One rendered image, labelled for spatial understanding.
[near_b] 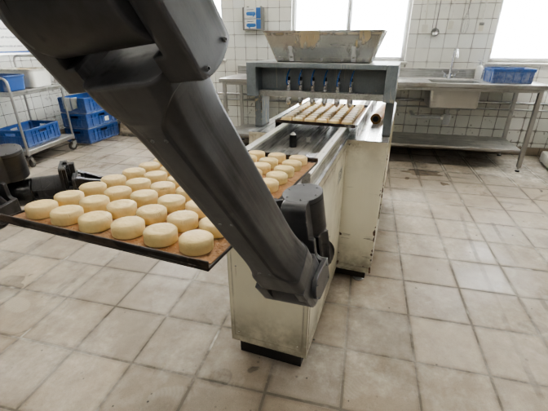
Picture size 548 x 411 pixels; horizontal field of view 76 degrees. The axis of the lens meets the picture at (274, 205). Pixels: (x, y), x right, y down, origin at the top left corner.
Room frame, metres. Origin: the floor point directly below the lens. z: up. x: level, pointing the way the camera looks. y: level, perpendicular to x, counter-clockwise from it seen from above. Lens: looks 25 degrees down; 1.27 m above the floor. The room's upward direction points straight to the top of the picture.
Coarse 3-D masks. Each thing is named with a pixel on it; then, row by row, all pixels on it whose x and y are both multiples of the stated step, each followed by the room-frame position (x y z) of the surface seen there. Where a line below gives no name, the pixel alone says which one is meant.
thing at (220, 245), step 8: (304, 168) 0.88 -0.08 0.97; (264, 176) 0.80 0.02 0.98; (296, 176) 0.81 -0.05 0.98; (288, 184) 0.75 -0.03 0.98; (272, 192) 0.69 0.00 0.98; (280, 192) 0.69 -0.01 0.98; (16, 216) 0.54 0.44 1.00; (24, 216) 0.54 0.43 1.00; (104, 232) 0.49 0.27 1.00; (120, 240) 0.47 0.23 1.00; (128, 240) 0.47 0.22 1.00; (136, 240) 0.47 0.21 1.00; (216, 240) 0.47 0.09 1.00; (224, 240) 0.47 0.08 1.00; (152, 248) 0.44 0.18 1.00; (160, 248) 0.44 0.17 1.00; (168, 248) 0.44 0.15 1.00; (176, 248) 0.44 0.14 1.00; (216, 248) 0.45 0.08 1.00; (224, 248) 0.45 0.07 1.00; (192, 256) 0.42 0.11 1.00; (200, 256) 0.42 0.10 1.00; (208, 256) 0.42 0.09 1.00; (216, 256) 0.42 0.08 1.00
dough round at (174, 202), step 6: (162, 198) 0.59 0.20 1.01; (168, 198) 0.59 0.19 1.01; (174, 198) 0.59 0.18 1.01; (180, 198) 0.60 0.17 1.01; (162, 204) 0.57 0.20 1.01; (168, 204) 0.57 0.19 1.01; (174, 204) 0.57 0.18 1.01; (180, 204) 0.58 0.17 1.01; (168, 210) 0.57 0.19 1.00; (174, 210) 0.57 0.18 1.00
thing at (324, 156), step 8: (368, 104) 2.71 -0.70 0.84; (344, 128) 1.67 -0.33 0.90; (336, 136) 1.51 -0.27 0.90; (344, 136) 1.66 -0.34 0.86; (328, 144) 1.38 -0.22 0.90; (336, 144) 1.45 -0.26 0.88; (320, 152) 1.26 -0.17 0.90; (328, 152) 1.28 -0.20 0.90; (320, 160) 1.18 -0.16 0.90; (328, 160) 1.29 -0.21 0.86; (312, 168) 1.09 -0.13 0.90; (320, 168) 1.17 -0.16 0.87; (304, 176) 1.03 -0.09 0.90; (312, 176) 1.06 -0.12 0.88
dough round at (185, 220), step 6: (180, 210) 0.54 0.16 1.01; (186, 210) 0.54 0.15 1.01; (168, 216) 0.51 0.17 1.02; (174, 216) 0.51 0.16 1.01; (180, 216) 0.51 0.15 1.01; (186, 216) 0.52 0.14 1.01; (192, 216) 0.52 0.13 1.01; (168, 222) 0.50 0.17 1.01; (174, 222) 0.50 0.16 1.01; (180, 222) 0.50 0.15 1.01; (186, 222) 0.50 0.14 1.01; (192, 222) 0.50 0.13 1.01; (180, 228) 0.49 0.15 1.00; (186, 228) 0.50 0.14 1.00; (192, 228) 0.50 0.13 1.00
